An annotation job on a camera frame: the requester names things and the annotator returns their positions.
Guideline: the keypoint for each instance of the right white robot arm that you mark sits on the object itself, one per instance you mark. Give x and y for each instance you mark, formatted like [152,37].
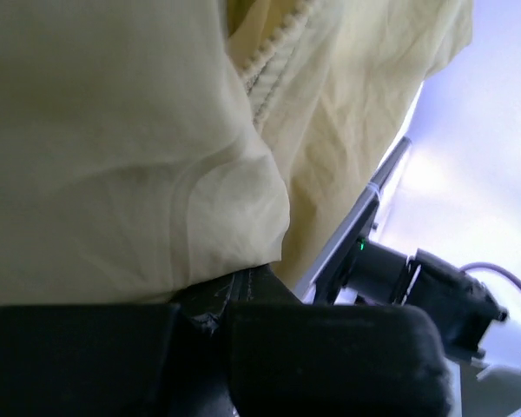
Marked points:
[461,307]

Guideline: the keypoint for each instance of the tan hooded zip jacket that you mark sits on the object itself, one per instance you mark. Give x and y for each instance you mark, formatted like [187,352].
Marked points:
[146,146]

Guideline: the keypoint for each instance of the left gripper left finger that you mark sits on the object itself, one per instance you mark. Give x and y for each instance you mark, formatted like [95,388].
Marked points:
[106,360]

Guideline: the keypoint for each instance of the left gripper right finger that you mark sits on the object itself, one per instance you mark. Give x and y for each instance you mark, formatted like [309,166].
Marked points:
[279,356]

